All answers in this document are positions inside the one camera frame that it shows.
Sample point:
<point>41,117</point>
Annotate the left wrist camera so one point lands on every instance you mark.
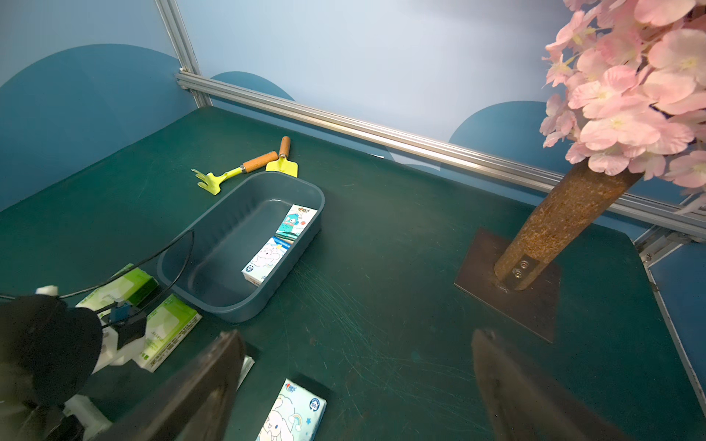
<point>123,329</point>

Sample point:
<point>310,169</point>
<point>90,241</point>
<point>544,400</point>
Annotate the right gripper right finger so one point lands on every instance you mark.
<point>524,403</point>

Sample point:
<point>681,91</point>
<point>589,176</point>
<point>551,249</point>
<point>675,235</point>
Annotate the green toy shovel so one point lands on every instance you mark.
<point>283,164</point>

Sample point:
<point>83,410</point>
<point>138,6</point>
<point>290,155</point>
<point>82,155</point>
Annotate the green pocket tissue pack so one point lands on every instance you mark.
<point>133,287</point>

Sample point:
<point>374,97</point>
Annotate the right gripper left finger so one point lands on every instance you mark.
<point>195,404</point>

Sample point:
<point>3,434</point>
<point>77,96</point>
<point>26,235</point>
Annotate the pink cherry blossom tree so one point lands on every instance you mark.
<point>633,109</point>

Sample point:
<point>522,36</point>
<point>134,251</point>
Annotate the green toy rake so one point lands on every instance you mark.
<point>212,183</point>

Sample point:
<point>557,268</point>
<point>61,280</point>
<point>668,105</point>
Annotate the blue plastic storage box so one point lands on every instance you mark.
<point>207,269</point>

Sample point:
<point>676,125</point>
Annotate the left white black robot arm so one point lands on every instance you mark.
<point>48,352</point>

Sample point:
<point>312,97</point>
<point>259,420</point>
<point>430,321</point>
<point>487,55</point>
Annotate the blue tissue pack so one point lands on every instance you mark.
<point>295,415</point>
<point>293,224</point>
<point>265,260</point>

